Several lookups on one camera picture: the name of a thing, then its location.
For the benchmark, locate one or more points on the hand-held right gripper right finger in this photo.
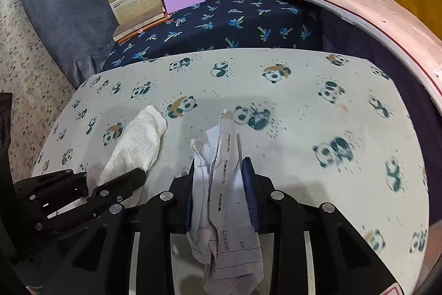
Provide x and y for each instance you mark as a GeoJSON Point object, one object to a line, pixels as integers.
{"type": "Point", "coordinates": [249, 193]}

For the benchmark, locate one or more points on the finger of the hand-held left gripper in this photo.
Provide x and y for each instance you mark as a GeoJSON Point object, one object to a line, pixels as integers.
{"type": "Point", "coordinates": [121, 186]}
{"type": "Point", "coordinates": [55, 188]}

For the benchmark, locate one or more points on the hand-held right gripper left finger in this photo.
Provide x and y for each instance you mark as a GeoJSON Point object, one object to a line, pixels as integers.
{"type": "Point", "coordinates": [189, 208]}

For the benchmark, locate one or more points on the white paper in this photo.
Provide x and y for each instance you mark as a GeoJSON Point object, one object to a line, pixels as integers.
{"type": "Point", "coordinates": [224, 177]}

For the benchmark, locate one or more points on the white tissue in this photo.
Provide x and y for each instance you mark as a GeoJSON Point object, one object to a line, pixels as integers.
{"type": "Point", "coordinates": [138, 139]}

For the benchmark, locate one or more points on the speckled beige cloth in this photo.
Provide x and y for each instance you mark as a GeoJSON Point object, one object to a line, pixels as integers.
{"type": "Point", "coordinates": [27, 73]}

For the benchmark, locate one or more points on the panda print tablecloth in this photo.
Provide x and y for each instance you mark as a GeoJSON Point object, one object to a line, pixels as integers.
{"type": "Point", "coordinates": [293, 143]}

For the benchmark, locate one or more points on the tan notebook with orange edge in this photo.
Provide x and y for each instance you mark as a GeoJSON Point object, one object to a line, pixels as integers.
{"type": "Point", "coordinates": [138, 29]}

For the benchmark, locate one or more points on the navy palm print cloth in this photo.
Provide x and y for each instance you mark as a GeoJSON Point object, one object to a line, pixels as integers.
{"type": "Point", "coordinates": [241, 25]}

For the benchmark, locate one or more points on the dark purple cloth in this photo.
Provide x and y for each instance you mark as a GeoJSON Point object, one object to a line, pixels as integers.
{"type": "Point", "coordinates": [362, 42]}

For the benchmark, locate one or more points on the pink blanket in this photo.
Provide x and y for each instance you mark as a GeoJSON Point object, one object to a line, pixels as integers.
{"type": "Point", "coordinates": [362, 8]}

